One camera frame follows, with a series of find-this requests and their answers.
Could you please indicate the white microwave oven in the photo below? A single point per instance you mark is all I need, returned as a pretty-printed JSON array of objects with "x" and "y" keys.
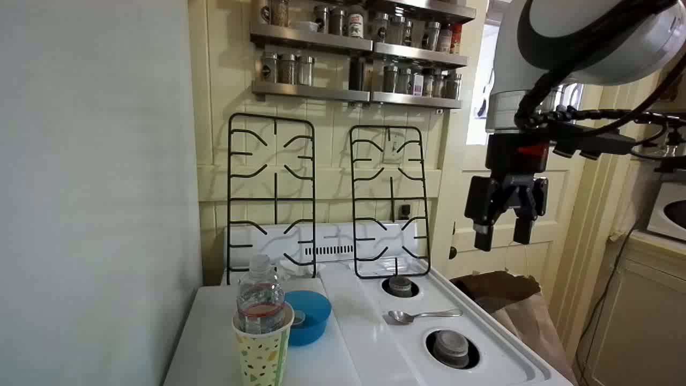
[{"x": 668, "y": 213}]

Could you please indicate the metal spoon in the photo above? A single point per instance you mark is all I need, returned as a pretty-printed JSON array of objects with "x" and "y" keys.
[{"x": 406, "y": 319}]

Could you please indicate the rear stove burner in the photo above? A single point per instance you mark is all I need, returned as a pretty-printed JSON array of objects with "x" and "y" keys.
[{"x": 400, "y": 286}]

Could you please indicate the front stove burner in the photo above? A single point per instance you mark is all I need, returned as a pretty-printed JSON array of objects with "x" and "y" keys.
[{"x": 452, "y": 350}]

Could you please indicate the steel spice rack shelves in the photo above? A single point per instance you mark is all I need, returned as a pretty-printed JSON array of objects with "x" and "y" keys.
[{"x": 389, "y": 53}]

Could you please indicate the blue plastic bowl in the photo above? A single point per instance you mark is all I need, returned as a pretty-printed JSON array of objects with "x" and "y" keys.
[{"x": 311, "y": 317}]

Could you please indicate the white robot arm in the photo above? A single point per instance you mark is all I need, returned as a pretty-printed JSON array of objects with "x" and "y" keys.
[{"x": 541, "y": 49}]

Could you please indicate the white gas stove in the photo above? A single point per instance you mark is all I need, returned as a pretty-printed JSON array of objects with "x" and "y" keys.
[{"x": 358, "y": 348}]

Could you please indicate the clear plastic water bottle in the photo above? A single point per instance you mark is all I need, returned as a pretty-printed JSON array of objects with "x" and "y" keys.
[{"x": 259, "y": 305}]

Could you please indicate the brown paper bag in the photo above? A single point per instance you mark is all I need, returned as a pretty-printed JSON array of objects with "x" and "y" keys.
[{"x": 518, "y": 304}]

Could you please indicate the left black stove grate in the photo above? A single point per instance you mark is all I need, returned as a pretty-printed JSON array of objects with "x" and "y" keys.
[{"x": 271, "y": 195}]

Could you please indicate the black stove grate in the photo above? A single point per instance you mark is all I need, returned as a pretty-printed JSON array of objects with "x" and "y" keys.
[
  {"x": 271, "y": 195},
  {"x": 389, "y": 202}
]

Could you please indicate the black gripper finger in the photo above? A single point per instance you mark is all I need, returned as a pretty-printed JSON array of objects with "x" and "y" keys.
[
  {"x": 482, "y": 226},
  {"x": 523, "y": 226}
]

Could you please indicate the right black stove grate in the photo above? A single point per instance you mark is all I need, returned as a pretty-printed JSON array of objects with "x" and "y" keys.
[{"x": 389, "y": 202}]

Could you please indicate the dotted paper cup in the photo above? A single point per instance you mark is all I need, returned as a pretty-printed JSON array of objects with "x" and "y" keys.
[{"x": 263, "y": 354}]

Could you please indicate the cream door with window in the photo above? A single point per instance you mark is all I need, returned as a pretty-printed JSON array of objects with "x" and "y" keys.
[{"x": 465, "y": 153}]

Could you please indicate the cream cabinet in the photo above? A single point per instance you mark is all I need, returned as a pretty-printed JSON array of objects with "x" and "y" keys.
[{"x": 640, "y": 336}]

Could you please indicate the stove burner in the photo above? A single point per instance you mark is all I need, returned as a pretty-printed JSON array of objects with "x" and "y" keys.
[
  {"x": 400, "y": 286},
  {"x": 452, "y": 350}
]

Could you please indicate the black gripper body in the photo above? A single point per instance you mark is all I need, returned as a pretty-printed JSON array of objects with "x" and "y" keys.
[{"x": 513, "y": 181}]

